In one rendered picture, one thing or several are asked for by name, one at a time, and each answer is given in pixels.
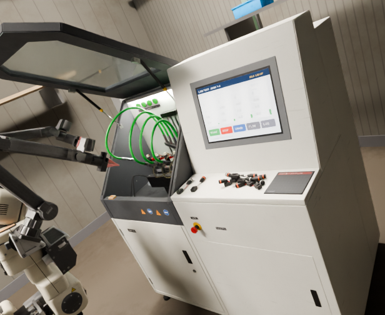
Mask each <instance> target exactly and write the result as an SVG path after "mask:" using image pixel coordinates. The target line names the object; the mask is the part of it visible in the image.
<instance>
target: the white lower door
mask: <svg viewBox="0 0 385 315"><path fill-rule="evenodd" d="M114 220H115V222H116V224H117V225H118V227H119V230H120V232H121V234H122V235H123V236H124V237H125V238H126V241H127V242H128V244H129V245H130V247H131V249H132V250H133V252H134V254H135V255H136V257H137V259H138V260H139V262H140V263H141V266H142V267H143V269H144V270H145V272H146V274H147V276H148V277H149V278H148V279H149V280H150V282H151V284H153V286H154V287H155V289H156V290H158V291H161V292H164V293H167V294H170V295H173V296H176V297H179V298H182V299H185V300H188V301H191V302H194V303H197V304H200V305H203V306H207V307H209V308H213V309H216V310H218V311H222V312H224V309H223V307H222V306H221V303H220V302H219V299H218V297H217V296H216V293H215V292H214V289H213V287H212V286H211V283H210V282H209V279H208V277H207V276H206V274H205V272H204V270H203V268H202V266H201V264H200V262H199V260H198V258H197V256H196V254H195V252H194V250H193V248H192V246H191V244H190V242H189V240H188V238H187V236H186V235H185V233H184V231H183V229H182V227H181V225H173V224H162V223H156V222H144V221H133V220H126V219H114ZM224 313H225V312H224Z"/></svg>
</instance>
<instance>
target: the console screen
mask: <svg viewBox="0 0 385 315"><path fill-rule="evenodd" d="M190 87H191V92H192V96H193V99H194V104H195V107H196V112H197V117H198V120H199V125H200V128H201V132H202V137H203V140H204V145H205V148H206V149H216V148H226V147H232V146H242V145H248V144H258V143H268V142H274V141H284V140H290V139H292V138H291V132H290V128H289V122H288V116H287V112H286V107H285V103H284V96H283V90H282V87H281V81H280V77H279V71H278V65H277V61H276V57H275V56H273V57H269V58H266V59H263V60H260V61H257V62H254V63H251V64H248V65H245V66H242V67H238V68H236V69H232V70H230V71H226V72H223V73H221V74H217V75H215V76H211V77H207V78H205V79H202V80H199V81H196V82H192V83H190Z"/></svg>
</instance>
